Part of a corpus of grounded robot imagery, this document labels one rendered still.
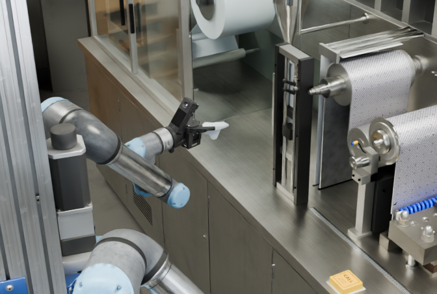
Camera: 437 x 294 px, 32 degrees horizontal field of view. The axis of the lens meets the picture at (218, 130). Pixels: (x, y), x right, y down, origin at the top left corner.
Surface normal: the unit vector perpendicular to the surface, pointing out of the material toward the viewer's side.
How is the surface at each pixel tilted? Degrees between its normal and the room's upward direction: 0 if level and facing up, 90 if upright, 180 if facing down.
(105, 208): 0
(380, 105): 92
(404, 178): 90
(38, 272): 90
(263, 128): 0
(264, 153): 0
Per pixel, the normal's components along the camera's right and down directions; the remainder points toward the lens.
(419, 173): 0.46, 0.40
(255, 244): -0.89, 0.22
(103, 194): -0.02, -0.88
